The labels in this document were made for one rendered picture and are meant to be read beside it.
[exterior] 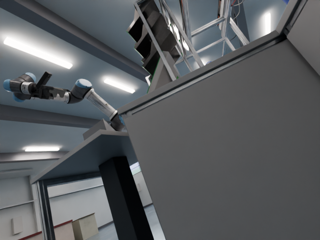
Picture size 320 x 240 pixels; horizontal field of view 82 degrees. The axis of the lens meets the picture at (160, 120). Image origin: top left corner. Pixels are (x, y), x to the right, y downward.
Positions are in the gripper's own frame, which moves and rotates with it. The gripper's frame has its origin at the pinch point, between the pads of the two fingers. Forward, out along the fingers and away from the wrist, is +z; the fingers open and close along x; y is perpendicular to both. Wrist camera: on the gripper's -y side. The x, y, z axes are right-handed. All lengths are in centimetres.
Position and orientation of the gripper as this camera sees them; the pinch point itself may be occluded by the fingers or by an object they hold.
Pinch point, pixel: (65, 89)
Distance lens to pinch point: 130.6
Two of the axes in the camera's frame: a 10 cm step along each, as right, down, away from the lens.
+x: 0.5, 1.1, -9.9
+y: -1.4, 9.9, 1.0
